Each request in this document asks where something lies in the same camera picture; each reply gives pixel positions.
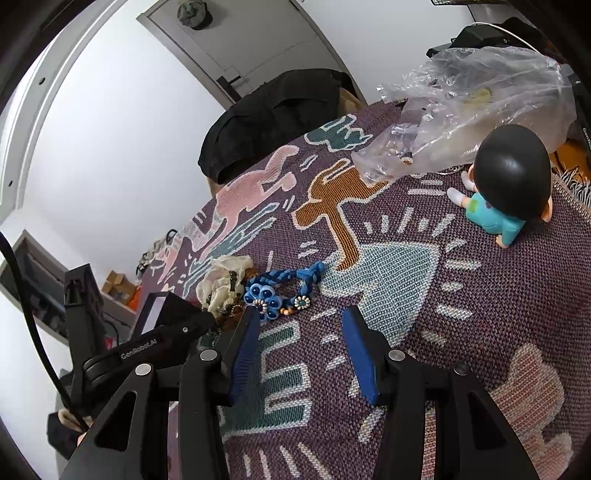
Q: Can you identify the blue beaded flower necklace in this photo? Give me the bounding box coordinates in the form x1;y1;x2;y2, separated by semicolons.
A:
242;260;328;322

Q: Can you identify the black jewelry box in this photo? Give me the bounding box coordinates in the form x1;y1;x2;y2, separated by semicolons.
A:
131;291;201;339

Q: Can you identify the person's left hand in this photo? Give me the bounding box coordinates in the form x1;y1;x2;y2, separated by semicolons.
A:
57;408;93;445

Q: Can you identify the orange box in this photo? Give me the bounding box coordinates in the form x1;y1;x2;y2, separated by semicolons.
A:
126;285;141;311

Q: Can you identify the cardboard box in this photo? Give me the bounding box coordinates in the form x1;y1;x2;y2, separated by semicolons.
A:
101;271;136;305

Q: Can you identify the patterned purple woven blanket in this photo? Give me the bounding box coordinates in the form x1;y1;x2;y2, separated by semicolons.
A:
142;104;590;479

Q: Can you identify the black-haired boy figurine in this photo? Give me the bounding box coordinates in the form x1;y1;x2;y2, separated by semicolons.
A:
447;124;553;248

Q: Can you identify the clear plastic bag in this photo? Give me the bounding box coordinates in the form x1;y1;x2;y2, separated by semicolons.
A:
352;47;577;185

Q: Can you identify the black jacket on chair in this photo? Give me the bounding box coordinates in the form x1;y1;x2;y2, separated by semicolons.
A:
198;68;356;185

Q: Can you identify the grey door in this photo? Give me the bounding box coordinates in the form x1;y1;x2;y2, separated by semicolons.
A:
137;0;346;109

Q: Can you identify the grey hat on door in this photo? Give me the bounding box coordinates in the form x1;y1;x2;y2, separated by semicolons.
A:
177;0;213;31

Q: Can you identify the black door handle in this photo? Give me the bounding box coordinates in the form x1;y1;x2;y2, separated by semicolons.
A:
216;75;242;103

